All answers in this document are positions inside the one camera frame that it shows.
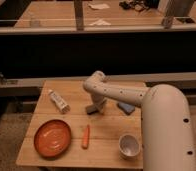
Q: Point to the translucent pusher tool tip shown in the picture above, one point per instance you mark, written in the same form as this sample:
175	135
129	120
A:
100	106

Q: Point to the dark grey eraser block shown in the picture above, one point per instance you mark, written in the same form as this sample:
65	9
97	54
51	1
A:
91	109

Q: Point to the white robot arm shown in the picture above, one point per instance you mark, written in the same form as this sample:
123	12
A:
167	134

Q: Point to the blue sponge block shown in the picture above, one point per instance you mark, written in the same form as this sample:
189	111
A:
126	108

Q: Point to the white tube bottle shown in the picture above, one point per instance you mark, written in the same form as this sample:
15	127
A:
60	103

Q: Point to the orange carrot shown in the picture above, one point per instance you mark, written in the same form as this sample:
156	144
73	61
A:
86	136

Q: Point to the white ceramic cup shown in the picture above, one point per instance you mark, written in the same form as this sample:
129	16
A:
129	146

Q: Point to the orange plate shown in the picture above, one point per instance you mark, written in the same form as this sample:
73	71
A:
52	138

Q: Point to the white paper sheet near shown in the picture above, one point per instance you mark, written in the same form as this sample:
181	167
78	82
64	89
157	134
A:
100	22

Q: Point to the white paper sheet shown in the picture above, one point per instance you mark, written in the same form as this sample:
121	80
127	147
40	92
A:
98	6
100	22

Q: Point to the white paper sheet far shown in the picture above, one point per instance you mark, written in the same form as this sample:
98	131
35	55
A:
98	6

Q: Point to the small clear cup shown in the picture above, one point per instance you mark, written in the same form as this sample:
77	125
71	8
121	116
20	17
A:
34	22

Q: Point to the grey vertical post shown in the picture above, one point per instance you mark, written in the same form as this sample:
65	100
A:
78	6

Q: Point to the grey post right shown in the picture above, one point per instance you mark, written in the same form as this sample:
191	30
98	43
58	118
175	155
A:
177	9

